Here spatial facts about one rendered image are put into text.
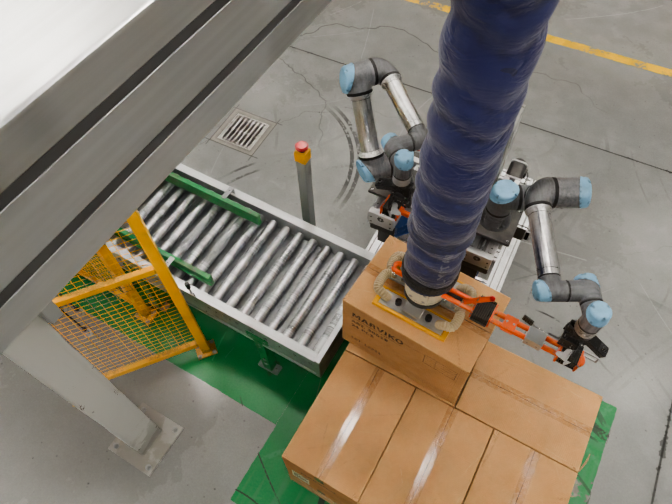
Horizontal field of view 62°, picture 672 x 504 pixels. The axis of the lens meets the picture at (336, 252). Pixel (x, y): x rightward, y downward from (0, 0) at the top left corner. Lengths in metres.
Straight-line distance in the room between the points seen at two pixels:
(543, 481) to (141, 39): 2.69
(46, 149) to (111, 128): 0.04
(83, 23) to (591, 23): 5.70
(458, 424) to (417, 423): 0.19
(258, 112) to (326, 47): 0.96
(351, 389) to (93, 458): 1.54
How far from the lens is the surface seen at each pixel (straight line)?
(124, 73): 0.30
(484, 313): 2.28
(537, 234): 2.11
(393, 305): 2.37
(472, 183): 1.64
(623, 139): 4.90
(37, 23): 0.31
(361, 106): 2.53
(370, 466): 2.72
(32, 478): 3.68
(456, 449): 2.78
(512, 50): 1.34
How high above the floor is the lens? 3.21
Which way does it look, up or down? 58 degrees down
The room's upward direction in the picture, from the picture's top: 2 degrees counter-clockwise
